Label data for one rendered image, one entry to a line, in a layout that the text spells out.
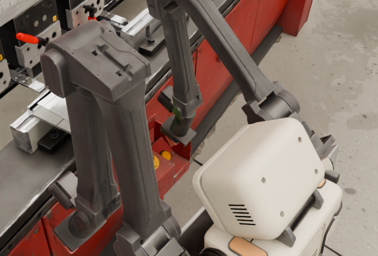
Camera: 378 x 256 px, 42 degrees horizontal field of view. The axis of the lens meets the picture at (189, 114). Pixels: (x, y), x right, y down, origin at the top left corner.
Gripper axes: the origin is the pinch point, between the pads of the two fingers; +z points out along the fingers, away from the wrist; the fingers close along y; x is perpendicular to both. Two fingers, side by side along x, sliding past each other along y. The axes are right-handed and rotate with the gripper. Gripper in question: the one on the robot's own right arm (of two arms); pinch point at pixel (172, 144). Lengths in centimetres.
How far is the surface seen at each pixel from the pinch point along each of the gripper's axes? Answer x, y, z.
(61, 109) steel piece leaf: 23.9, 27.8, -13.7
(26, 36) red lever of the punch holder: 31, 35, -43
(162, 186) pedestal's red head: 11.0, -6.4, 6.4
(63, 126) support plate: 28.3, 22.7, -14.8
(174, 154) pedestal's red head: -3.5, -1.0, 9.5
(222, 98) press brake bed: -103, 16, 82
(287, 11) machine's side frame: -194, 24, 71
